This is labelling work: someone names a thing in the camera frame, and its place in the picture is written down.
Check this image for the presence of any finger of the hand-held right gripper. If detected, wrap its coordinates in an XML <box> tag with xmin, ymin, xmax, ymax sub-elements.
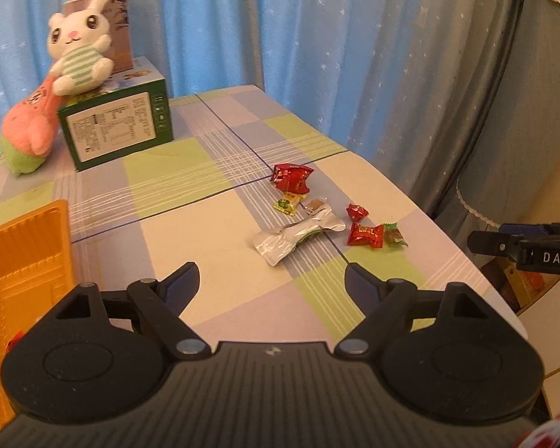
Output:
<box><xmin>467</xmin><ymin>231</ymin><xmax>523</xmax><ymax>259</ymax></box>
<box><xmin>499</xmin><ymin>223</ymin><xmax>550</xmax><ymax>237</ymax></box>

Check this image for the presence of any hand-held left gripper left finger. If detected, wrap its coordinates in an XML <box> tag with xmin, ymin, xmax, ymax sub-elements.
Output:
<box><xmin>41</xmin><ymin>262</ymin><xmax>212</xmax><ymax>361</ymax></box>

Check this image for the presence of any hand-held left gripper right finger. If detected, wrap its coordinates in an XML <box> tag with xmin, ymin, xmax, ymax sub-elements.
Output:
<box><xmin>333</xmin><ymin>262</ymin><xmax>501</xmax><ymax>361</ymax></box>

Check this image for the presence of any brown orange box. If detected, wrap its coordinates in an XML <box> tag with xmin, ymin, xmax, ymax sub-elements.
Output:
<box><xmin>480</xmin><ymin>258</ymin><xmax>560</xmax><ymax>315</ymax></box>

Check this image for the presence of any red wrapped candy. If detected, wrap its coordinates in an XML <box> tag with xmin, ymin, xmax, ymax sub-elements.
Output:
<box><xmin>347</xmin><ymin>223</ymin><xmax>385</xmax><ymax>248</ymax></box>

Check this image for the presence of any green brown wrapped candy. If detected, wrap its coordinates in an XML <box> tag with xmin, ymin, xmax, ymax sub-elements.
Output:
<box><xmin>383</xmin><ymin>223</ymin><xmax>408</xmax><ymax>248</ymax></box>

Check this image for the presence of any silver foil snack packet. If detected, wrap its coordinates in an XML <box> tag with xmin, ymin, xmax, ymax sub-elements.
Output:
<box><xmin>253</xmin><ymin>209</ymin><xmax>346</xmax><ymax>267</ymax></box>

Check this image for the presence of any small brown candy packet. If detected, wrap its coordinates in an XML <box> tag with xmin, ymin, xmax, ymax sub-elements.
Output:
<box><xmin>303</xmin><ymin>197</ymin><xmax>331</xmax><ymax>216</ymax></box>

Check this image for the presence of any checked tablecloth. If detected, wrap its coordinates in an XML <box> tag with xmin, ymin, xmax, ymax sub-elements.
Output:
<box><xmin>0</xmin><ymin>85</ymin><xmax>529</xmax><ymax>346</ymax></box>

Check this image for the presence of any yellow green candy packet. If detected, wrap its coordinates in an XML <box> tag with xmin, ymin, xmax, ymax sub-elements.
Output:
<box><xmin>273</xmin><ymin>192</ymin><xmax>307</xmax><ymax>215</ymax></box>

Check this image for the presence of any large red snack packet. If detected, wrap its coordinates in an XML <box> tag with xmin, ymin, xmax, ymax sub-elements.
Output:
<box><xmin>270</xmin><ymin>163</ymin><xmax>315</xmax><ymax>194</ymax></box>

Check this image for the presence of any grey lace-trimmed cloth cover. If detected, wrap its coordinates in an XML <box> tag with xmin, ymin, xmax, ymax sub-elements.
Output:
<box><xmin>404</xmin><ymin>0</ymin><xmax>560</xmax><ymax>248</ymax></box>

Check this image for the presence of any orange plastic tray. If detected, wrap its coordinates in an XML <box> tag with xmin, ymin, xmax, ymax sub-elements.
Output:
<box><xmin>0</xmin><ymin>199</ymin><xmax>74</xmax><ymax>434</ymax></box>

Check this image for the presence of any green cardboard box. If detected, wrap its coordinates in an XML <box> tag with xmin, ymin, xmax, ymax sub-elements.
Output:
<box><xmin>57</xmin><ymin>56</ymin><xmax>175</xmax><ymax>172</ymax></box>

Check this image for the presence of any red white patterned object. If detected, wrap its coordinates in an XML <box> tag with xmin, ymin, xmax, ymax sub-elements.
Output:
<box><xmin>518</xmin><ymin>413</ymin><xmax>560</xmax><ymax>448</ymax></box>

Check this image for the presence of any white rabbit plush with carrot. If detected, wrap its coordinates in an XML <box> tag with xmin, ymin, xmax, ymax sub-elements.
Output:
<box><xmin>0</xmin><ymin>0</ymin><xmax>114</xmax><ymax>177</ymax></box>

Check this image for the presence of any blue star curtain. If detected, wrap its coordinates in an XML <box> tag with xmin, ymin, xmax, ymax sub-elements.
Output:
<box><xmin>0</xmin><ymin>0</ymin><xmax>520</xmax><ymax>218</ymax></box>

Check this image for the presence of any brown printed carton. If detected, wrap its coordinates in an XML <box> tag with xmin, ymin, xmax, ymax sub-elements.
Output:
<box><xmin>62</xmin><ymin>0</ymin><xmax>134</xmax><ymax>74</ymax></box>

